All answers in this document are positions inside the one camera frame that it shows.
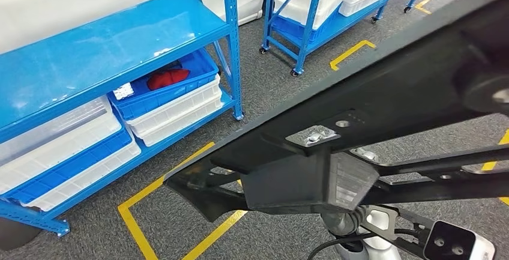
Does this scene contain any red cloth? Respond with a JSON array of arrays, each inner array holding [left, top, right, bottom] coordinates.
[[146, 68, 191, 91]]

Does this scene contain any yellow floor tape square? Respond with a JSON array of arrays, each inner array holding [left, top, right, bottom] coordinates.
[[117, 142, 249, 260], [480, 128, 509, 207]]

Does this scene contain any small white mesh item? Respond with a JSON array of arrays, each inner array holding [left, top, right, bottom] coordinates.
[[112, 82, 135, 101]]

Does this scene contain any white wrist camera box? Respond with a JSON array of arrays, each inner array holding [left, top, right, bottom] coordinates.
[[423, 220, 496, 260]]

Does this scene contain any black plastic frame part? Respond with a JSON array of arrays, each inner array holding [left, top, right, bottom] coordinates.
[[163, 0, 509, 224]]

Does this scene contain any blue metal shelf rack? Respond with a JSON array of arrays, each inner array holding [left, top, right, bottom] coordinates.
[[0, 0, 245, 238]]

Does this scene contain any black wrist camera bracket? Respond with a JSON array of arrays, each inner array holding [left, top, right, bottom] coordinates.
[[355, 205, 434, 260]]

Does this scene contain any black round base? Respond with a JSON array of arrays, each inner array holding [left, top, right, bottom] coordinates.
[[0, 217, 42, 252]]

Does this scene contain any blue plastic bin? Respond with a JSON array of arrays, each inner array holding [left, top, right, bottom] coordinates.
[[107, 48, 220, 122], [2, 127, 134, 205], [272, 9, 343, 45]]

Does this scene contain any black cable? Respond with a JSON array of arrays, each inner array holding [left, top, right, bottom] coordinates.
[[307, 228, 420, 260]]

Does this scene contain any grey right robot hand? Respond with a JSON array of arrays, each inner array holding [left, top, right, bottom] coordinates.
[[321, 210, 353, 237]]

